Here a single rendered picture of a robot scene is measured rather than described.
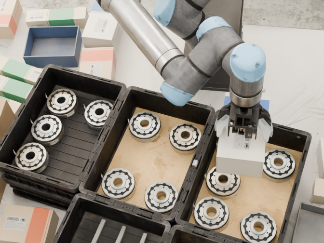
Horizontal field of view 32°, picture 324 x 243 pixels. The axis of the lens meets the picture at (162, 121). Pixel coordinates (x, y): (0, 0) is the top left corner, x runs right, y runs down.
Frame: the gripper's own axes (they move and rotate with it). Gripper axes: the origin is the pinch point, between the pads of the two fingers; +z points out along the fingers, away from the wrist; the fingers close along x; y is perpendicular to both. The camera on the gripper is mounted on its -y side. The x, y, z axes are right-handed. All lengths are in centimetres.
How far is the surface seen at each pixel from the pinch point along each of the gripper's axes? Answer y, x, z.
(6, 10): -64, -100, 34
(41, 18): -62, -85, 35
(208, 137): -7.0, -10.5, 17.7
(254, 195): 5.9, 5.0, 27.6
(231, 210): 11.6, -1.3, 27.6
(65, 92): -22, -61, 25
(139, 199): 11.8, -29.3, 27.6
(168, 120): -17.1, -25.5, 27.8
